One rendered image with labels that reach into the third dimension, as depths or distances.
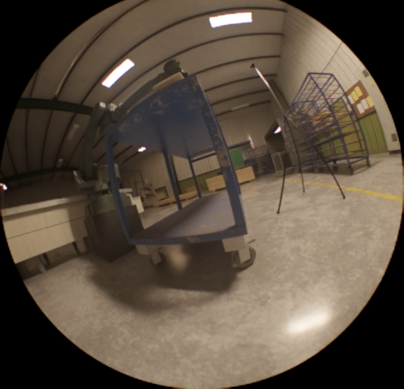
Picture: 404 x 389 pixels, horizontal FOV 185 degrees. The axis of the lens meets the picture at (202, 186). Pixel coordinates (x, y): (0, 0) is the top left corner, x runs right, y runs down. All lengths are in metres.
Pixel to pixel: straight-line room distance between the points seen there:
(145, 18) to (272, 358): 6.04
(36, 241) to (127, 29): 5.72
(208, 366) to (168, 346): 0.16
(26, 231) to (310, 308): 2.36
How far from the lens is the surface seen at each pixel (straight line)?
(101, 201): 1.48
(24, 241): 2.09
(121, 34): 5.72
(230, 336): 0.53
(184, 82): 0.70
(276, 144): 9.02
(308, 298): 0.58
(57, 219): 2.05
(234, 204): 0.48
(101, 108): 1.76
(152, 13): 5.54
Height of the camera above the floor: 0.49
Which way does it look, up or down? 1 degrees down
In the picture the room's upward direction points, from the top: 16 degrees counter-clockwise
